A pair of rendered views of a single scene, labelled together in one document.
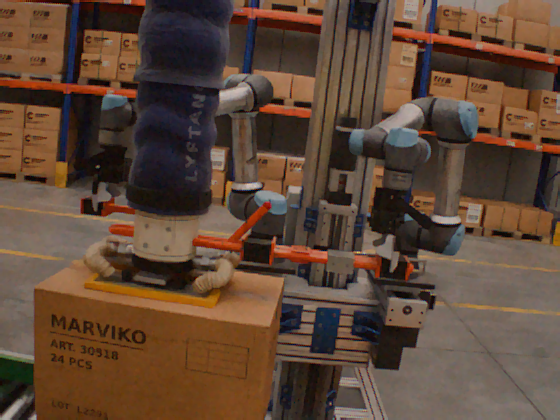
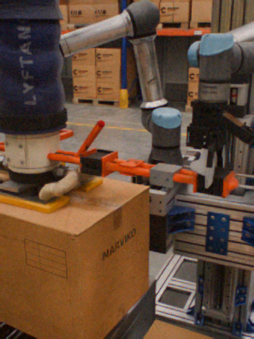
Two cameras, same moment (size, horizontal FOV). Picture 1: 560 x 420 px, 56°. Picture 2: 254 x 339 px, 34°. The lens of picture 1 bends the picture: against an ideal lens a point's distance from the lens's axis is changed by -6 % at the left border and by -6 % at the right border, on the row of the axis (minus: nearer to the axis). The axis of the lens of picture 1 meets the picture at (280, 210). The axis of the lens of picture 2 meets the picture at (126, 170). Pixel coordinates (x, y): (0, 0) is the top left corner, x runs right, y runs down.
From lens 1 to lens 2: 0.69 m
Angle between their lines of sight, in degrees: 27
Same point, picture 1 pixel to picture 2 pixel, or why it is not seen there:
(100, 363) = not seen: outside the picture
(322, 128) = not seen: hidden behind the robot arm
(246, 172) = (148, 91)
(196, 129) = (28, 58)
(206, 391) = (42, 284)
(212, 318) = (37, 223)
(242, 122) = (139, 47)
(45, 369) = not seen: outside the picture
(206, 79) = (26, 10)
